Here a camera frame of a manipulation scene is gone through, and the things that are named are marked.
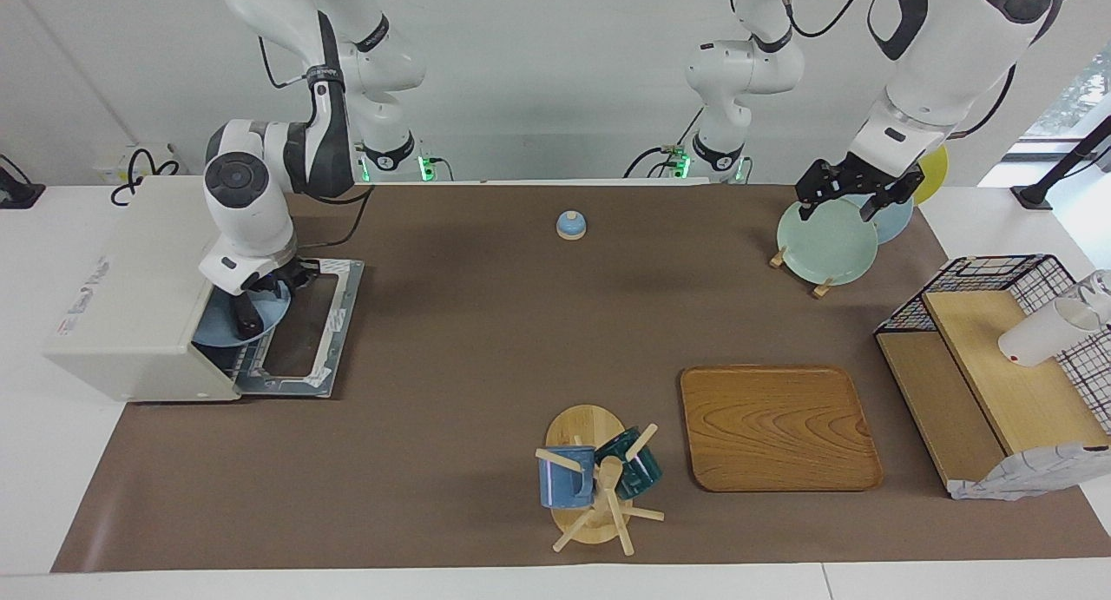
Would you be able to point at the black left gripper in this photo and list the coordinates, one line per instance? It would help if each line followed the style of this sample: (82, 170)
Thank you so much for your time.
(859, 174)

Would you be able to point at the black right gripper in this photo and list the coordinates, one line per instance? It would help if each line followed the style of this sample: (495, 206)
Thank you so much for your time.
(265, 274)

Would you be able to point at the light blue ribbed plate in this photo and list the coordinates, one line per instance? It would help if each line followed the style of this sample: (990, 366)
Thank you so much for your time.
(213, 326)

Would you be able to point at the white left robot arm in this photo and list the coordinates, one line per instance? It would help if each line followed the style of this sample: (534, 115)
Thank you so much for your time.
(937, 62)

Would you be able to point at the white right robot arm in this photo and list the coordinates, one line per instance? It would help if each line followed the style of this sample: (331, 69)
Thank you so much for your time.
(247, 201)

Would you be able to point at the beige toaster oven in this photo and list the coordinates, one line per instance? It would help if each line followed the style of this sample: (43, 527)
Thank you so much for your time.
(130, 296)

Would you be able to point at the pale green plate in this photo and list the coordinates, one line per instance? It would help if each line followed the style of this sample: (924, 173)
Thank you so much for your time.
(825, 244)

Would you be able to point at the light blue smooth plate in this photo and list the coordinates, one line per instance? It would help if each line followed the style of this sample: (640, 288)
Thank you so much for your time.
(898, 222)

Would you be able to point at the wooden plate rack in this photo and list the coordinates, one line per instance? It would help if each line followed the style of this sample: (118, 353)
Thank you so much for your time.
(820, 289)

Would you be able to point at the yellow plate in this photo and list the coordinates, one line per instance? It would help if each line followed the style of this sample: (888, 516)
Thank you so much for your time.
(936, 174)

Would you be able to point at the brown table mat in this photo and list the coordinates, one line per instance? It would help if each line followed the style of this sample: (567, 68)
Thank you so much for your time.
(486, 339)

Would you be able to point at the black clamp stand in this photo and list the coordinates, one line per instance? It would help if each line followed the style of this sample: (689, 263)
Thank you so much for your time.
(1068, 166)

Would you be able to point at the rectangular wooden tray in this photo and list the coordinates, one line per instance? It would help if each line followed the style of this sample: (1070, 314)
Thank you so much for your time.
(781, 426)

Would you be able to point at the white paper cup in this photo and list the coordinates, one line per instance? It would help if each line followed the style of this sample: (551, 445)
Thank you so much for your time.
(1041, 335)

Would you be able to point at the wooden shelf unit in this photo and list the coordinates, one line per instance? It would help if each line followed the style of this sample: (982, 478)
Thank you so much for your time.
(1015, 392)

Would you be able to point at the clear plastic cup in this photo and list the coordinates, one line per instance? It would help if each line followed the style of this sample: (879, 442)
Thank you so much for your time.
(1101, 292)

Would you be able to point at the small blue lid wooden knob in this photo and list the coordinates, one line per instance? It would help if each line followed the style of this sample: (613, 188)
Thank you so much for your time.
(571, 227)

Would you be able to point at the black desk device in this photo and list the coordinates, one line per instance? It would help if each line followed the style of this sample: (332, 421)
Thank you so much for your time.
(17, 196)

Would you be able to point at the marble patterned cloth strip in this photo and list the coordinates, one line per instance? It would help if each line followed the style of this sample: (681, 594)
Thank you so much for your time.
(1024, 474)

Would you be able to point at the wooden mug tree stand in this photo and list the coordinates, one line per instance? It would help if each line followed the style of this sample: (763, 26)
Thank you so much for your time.
(590, 426)

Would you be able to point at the blue mug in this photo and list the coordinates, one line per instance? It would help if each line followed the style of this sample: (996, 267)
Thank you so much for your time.
(560, 487)

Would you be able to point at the dark green mug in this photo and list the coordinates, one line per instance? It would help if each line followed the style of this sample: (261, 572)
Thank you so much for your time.
(638, 470)

